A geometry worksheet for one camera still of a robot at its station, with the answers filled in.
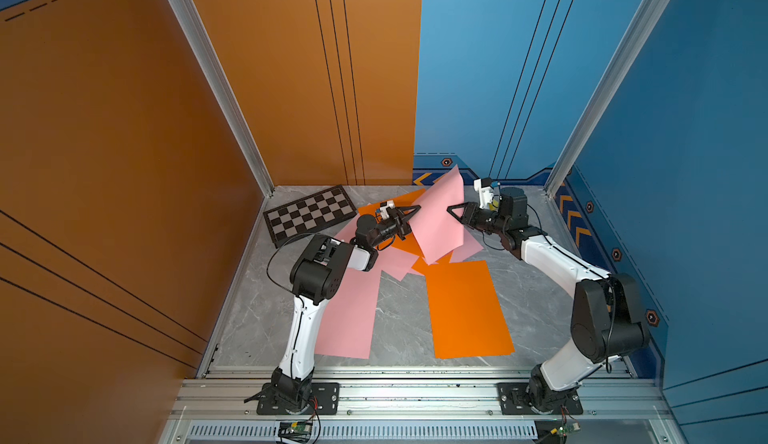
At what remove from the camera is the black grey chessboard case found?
3.44ft

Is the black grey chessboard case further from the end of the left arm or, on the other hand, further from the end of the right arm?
the end of the right arm

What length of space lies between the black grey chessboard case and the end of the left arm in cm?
26

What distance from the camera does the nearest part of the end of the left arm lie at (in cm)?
88
